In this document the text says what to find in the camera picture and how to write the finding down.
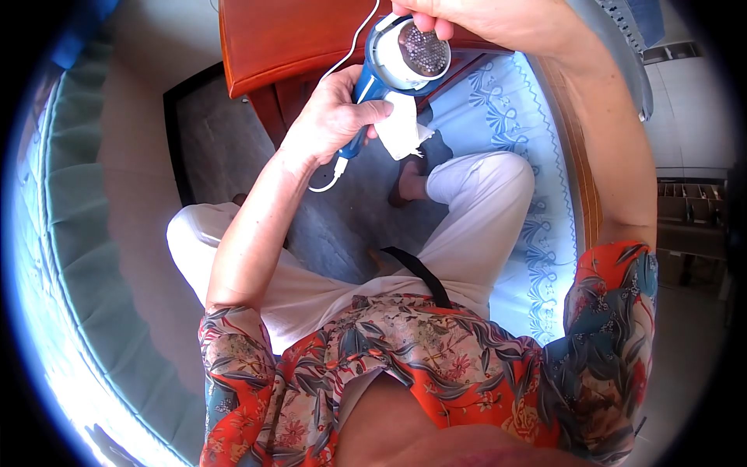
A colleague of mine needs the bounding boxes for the person's right hand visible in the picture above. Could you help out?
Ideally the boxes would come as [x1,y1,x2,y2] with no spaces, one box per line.
[390,0,570,57]

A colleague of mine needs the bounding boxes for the person's right fingers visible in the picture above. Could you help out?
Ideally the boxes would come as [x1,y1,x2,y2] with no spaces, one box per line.
[390,0,456,42]

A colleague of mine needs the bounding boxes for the bed with light blue sheet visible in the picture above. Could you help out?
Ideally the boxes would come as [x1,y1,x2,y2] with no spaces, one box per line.
[419,51,605,346]

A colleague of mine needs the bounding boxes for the person's left index finger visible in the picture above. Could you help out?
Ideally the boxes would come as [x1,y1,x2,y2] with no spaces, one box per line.
[326,64,366,101]

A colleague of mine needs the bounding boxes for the brown wooden shelf unit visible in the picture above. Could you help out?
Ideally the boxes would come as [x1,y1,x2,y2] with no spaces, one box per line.
[656,178,731,293]

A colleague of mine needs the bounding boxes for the white power cable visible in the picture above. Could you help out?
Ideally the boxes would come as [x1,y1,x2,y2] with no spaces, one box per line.
[308,0,381,193]

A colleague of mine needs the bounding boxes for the person's left hand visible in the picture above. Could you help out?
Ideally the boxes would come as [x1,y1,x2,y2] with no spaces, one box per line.
[279,64,395,175]

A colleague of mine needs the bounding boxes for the reddish brown wooden table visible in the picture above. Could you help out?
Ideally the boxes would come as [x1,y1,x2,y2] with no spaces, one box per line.
[219,0,516,148]

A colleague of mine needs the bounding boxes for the green quilted mattress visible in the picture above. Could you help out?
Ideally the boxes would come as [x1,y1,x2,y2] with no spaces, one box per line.
[16,35,206,467]

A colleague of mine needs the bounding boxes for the grey curved plastic object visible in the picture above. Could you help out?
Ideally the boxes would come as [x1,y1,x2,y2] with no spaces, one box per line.
[565,0,656,123]

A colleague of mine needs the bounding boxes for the person's legs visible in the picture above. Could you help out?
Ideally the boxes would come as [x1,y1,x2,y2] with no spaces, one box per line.
[166,151,536,357]

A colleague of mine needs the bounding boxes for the white cloth piece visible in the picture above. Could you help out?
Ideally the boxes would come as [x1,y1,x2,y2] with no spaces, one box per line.
[373,92,436,161]

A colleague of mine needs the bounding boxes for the person's body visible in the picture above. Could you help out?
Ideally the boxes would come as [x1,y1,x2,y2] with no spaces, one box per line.
[198,241,659,467]

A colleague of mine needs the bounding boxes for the person's left thumb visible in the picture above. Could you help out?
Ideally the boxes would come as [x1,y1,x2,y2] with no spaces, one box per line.
[349,100,395,127]

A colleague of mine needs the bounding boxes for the dark grey floor mat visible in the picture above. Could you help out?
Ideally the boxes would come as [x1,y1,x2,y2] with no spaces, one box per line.
[163,61,457,287]

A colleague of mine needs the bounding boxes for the blue and white fabric shaver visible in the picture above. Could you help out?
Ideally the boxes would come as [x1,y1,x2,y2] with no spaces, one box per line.
[337,13,453,161]

